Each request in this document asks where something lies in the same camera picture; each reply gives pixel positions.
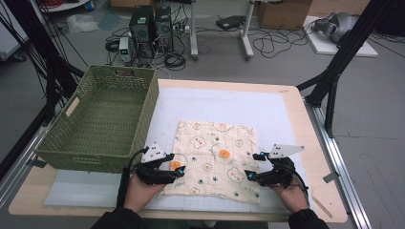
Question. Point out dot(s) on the large black computer tower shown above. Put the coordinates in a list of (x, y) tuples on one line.
[(141, 28)]

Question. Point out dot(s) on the brown cardboard box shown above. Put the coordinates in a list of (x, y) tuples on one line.
[(283, 14)]

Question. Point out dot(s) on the clear plastic bag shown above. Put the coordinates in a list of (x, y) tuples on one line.
[(82, 23)]

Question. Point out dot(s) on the white grid mat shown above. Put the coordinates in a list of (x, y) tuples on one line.
[(229, 105)]

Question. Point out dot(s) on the green woven basket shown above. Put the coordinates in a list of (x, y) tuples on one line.
[(95, 127)]

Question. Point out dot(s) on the small grey power supply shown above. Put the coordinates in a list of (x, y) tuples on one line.
[(124, 49)]

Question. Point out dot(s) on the flat black device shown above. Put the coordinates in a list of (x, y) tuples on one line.
[(230, 22)]

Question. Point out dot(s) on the person's right hand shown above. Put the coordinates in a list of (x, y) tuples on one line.
[(291, 198)]

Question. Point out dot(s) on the grey metal bracket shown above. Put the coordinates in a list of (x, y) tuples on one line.
[(331, 177), (36, 162)]

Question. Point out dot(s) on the cream printed cloth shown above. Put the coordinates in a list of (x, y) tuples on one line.
[(216, 159)]

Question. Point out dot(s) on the slim black computer tower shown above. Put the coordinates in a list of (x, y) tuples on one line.
[(164, 28)]

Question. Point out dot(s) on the black frame stand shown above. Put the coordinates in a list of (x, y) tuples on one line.
[(47, 54), (347, 47)]

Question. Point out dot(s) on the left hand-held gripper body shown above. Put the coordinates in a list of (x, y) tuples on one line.
[(153, 175)]

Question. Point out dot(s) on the thin wooden stick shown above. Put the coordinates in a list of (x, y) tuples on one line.
[(322, 206)]

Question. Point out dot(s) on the white desk leg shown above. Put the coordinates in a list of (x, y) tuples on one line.
[(246, 35), (194, 31)]

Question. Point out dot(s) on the person's left hand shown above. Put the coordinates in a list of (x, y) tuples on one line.
[(140, 194)]

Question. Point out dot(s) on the grey rounded device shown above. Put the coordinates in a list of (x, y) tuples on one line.
[(339, 25)]

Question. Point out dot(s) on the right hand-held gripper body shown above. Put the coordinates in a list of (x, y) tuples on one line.
[(280, 175)]

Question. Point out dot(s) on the aluminium rail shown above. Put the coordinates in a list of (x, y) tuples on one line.
[(340, 165), (19, 165)]

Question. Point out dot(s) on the white floor board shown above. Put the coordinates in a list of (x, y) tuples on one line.
[(328, 47)]

